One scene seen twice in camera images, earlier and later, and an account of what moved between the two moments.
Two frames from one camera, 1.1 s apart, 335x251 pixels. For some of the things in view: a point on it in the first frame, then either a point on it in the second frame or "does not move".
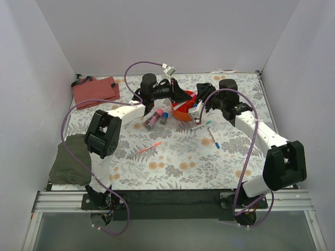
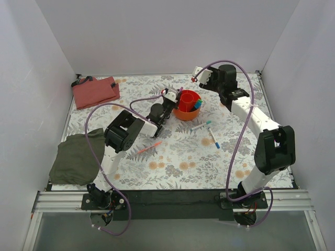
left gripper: [173, 90] -> [172, 102]
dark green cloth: [64, 169] does not move
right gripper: [205, 93] -> [210, 78]
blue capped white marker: [216, 143] does not move
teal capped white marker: [207, 123] does not move
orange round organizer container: [180, 110] does not move
